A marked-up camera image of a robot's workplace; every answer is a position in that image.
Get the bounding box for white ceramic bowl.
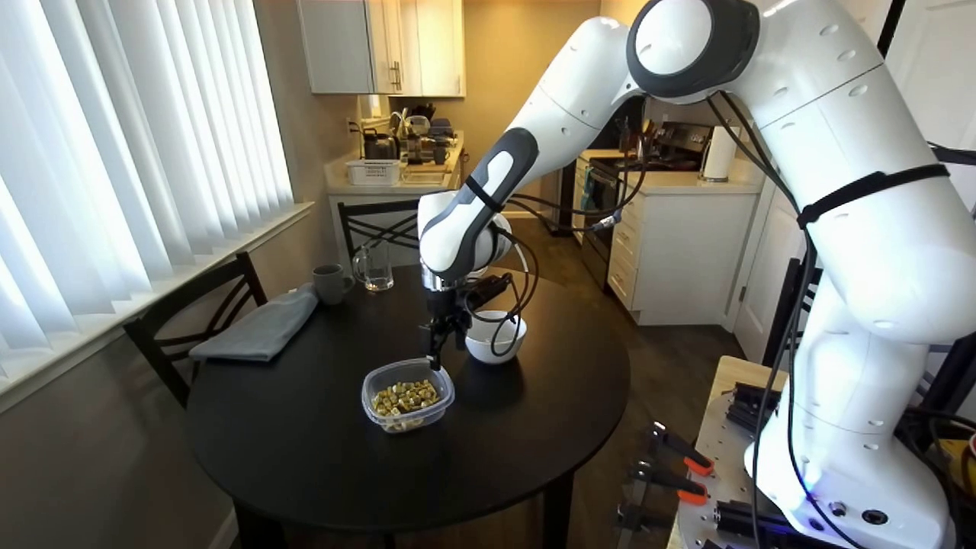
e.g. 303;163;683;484
463;311;528;365

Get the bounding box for white vertical window blinds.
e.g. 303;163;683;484
0;0;292;351

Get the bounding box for folded grey cloth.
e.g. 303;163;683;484
190;290;316;363

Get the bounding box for clear plastic bowl with sweets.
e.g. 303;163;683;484
358;358;454;434

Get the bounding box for white upper kitchen cabinet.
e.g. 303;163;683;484
294;0;467;97

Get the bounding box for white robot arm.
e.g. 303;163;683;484
417;0;976;549

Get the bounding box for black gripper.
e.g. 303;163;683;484
426;274;510;368

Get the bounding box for clear glass mug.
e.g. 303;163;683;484
352;245;392;294

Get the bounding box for orange handled clamp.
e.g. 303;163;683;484
638;462;708;507
649;420;714;477

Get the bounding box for paper towel roll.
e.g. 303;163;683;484
700;126;739;184

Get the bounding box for dark grey mug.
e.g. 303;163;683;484
313;265;350;304

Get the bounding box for round black table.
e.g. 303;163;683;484
187;273;628;549

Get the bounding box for white kitchen cabinet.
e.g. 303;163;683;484
607;171;759;325
294;0;467;97

